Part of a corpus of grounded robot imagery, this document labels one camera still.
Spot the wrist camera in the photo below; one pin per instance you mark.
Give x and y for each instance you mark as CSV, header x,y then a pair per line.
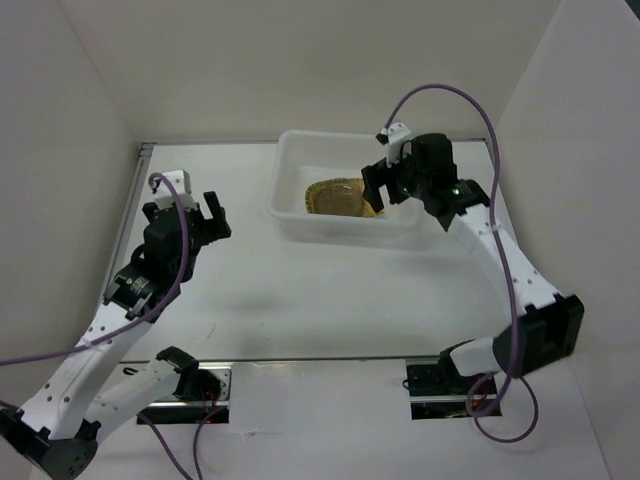
x,y
393,137
170,184

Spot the white plastic bin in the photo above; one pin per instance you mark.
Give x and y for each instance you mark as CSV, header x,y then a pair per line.
x,y
304,158

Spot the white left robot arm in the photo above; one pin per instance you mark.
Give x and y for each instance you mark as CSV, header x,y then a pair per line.
x,y
61,427

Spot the woven bamboo tray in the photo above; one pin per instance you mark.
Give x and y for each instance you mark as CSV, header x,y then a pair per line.
x,y
310,200

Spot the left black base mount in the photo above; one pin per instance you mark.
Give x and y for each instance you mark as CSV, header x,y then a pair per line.
x,y
201,394

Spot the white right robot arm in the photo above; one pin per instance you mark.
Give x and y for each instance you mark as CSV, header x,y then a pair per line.
x,y
544,323

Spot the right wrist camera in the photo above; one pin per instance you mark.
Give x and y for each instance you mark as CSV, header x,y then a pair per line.
x,y
393,137

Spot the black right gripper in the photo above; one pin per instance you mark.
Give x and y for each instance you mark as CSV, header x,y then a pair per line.
x,y
375,176

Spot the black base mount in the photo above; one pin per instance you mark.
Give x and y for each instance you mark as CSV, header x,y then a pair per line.
x,y
434,394
201,394

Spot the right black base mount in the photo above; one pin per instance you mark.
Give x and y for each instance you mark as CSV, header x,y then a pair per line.
x,y
434,394

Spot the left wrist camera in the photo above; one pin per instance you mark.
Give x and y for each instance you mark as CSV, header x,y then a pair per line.
x,y
170,184

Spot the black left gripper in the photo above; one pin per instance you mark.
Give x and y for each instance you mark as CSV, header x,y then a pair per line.
x,y
215,228

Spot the clear glass plate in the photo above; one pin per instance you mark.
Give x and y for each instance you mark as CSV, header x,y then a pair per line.
x,y
337,200

